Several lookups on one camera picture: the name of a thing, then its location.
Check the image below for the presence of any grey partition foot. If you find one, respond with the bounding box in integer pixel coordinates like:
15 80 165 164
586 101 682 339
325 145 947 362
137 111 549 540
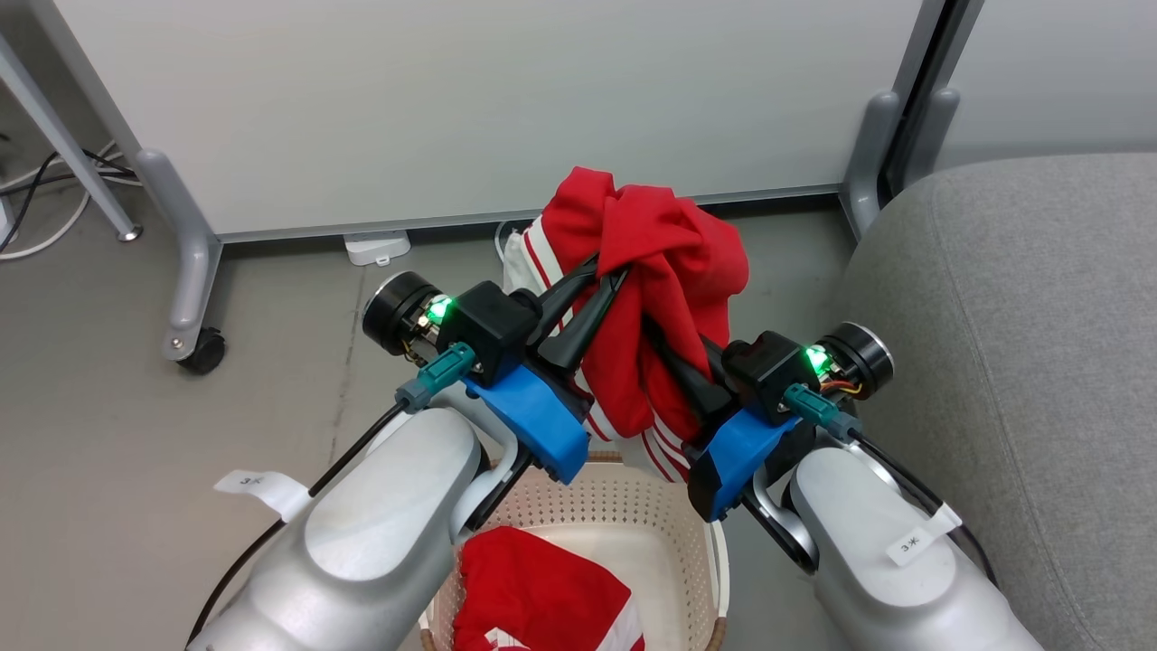
904 86 961 186
134 149 225 363
839 89 905 241

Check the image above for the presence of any cream perforated laundry basket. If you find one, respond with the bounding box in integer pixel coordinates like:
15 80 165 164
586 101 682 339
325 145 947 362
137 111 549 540
418 450 731 651

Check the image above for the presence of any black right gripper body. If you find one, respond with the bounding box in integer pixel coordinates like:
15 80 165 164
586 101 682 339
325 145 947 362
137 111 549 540
721 321 896 426

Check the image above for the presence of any red white-striped garment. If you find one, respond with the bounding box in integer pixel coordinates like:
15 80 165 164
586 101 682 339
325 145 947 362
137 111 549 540
502 165 751 485
452 526 647 651

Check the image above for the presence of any white power adapter box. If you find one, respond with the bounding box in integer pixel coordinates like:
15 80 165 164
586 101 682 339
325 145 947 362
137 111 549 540
343 231 412 268

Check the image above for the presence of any white looped floor cable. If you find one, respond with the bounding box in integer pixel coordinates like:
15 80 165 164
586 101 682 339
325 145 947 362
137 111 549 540
494 217 543 265

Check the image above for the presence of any large white partition panel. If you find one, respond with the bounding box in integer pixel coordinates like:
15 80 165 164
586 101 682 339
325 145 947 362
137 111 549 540
27 0 950 245

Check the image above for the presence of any narrow white partition panel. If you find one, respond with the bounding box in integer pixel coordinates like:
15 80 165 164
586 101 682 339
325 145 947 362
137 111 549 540
936 0 1157 173

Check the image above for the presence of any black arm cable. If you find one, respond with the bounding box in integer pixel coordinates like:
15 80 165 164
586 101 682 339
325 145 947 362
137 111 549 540
850 434 1000 589
185 402 408 647

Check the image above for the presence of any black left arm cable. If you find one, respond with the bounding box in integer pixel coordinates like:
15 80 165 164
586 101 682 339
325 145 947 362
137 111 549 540
185 402 408 647

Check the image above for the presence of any grey table leg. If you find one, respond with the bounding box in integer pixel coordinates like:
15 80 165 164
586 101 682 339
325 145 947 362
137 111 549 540
0 32 144 243

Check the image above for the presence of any teal right cable connector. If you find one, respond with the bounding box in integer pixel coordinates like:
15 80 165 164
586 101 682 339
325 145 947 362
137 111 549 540
783 383 860 444

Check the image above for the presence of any black floor cable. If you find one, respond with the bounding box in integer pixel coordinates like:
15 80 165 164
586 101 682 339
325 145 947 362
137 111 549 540
0 136 136 254

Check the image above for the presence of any broad dark right gripper finger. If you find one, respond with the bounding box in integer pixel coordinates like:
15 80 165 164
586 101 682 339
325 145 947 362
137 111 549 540
644 316 735 419

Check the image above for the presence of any broad dark left gripper finger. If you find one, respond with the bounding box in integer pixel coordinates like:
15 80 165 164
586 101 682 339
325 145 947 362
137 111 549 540
540 269 629 372

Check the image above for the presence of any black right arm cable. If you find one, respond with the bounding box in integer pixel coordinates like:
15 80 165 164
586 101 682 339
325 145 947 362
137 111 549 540
850 434 1000 589

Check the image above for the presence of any teal left cable connector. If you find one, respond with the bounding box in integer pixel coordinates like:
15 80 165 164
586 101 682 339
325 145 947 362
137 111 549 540
395 342 477 415

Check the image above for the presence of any teal cable connector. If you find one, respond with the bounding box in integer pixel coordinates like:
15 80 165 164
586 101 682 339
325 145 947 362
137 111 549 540
783 383 860 444
395 342 477 415

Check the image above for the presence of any thin dark left gripper finger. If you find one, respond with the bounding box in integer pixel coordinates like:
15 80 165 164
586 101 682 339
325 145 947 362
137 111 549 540
533 253 605 349

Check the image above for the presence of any black caster wheel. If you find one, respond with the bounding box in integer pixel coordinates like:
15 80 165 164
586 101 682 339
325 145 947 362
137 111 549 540
176 327 227 376

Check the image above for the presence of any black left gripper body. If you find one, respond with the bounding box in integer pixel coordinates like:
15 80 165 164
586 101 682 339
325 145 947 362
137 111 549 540
362 269 543 388

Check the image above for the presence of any grey fabric sofa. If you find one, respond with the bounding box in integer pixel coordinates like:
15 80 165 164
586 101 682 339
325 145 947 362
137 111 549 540
827 152 1157 651

